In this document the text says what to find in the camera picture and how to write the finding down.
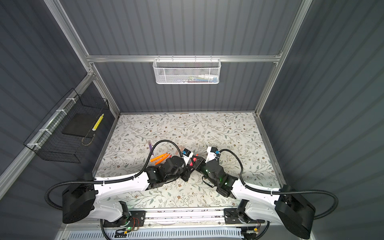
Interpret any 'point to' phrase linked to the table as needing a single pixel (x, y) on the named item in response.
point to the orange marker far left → (157, 157)
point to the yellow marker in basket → (97, 123)
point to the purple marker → (149, 142)
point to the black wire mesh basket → (66, 134)
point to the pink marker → (194, 159)
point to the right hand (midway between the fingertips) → (191, 159)
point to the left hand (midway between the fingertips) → (195, 168)
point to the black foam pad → (81, 124)
